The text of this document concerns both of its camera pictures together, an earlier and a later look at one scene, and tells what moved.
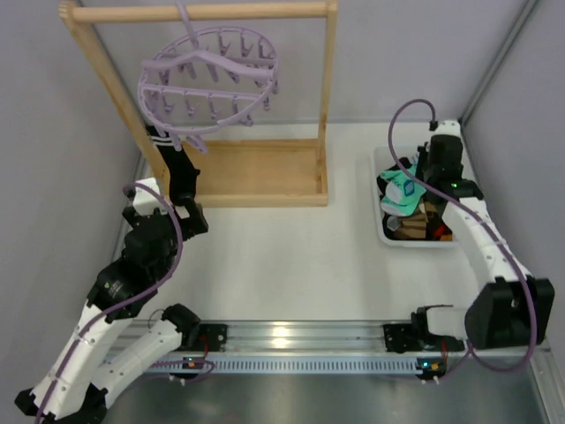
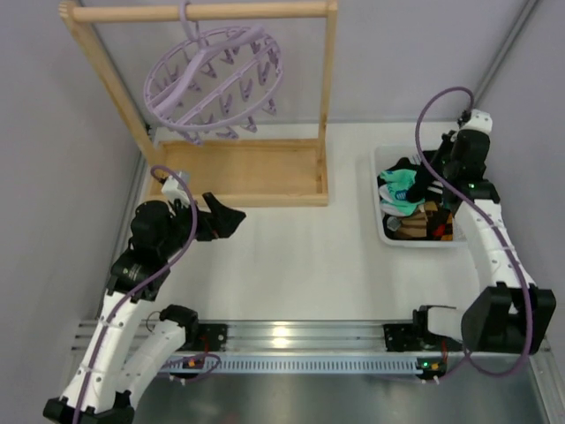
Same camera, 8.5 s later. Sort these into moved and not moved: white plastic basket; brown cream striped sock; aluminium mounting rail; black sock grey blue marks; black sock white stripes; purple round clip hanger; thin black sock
Moved: thin black sock; purple round clip hanger
Not moved: black sock grey blue marks; white plastic basket; aluminium mounting rail; brown cream striped sock; black sock white stripes
